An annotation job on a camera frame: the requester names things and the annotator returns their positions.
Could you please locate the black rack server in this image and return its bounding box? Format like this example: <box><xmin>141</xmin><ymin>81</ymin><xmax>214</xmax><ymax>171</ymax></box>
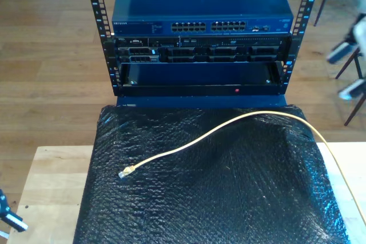
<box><xmin>113</xmin><ymin>34</ymin><xmax>293</xmax><ymax>65</ymax></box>

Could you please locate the black rack tray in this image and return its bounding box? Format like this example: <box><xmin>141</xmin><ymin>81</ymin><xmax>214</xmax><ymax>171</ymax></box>
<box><xmin>117</xmin><ymin>61</ymin><xmax>288</xmax><ymax>98</ymax></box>

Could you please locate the blue rack base plate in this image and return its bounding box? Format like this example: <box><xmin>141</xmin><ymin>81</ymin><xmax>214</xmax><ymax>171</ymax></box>
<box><xmin>116</xmin><ymin>94</ymin><xmax>288</xmax><ymax>110</ymax></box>

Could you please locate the black bubble mat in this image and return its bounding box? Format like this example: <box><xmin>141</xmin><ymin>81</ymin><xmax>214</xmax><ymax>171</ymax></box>
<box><xmin>73</xmin><ymin>103</ymin><xmax>351</xmax><ymax>244</ymax></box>

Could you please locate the yellow network cable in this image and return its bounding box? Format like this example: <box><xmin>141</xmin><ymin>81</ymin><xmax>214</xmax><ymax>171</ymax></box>
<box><xmin>118</xmin><ymin>110</ymin><xmax>366</xmax><ymax>225</ymax></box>

